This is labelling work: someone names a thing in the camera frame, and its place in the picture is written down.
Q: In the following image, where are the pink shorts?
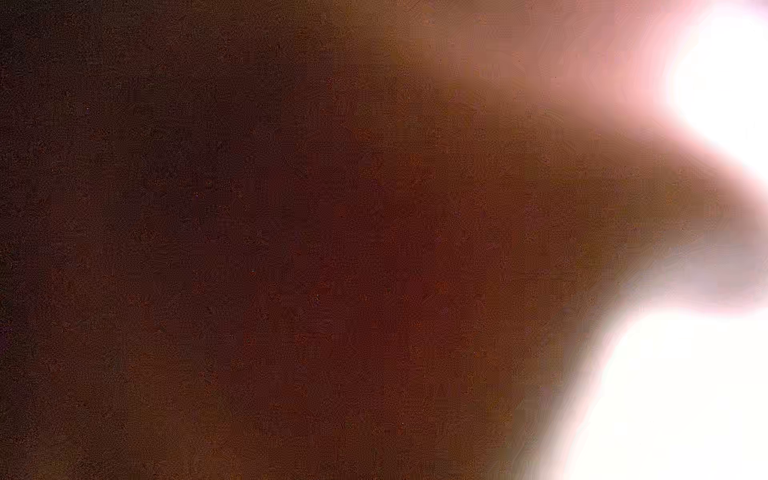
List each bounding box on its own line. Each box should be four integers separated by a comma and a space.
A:
1, 1, 767, 479

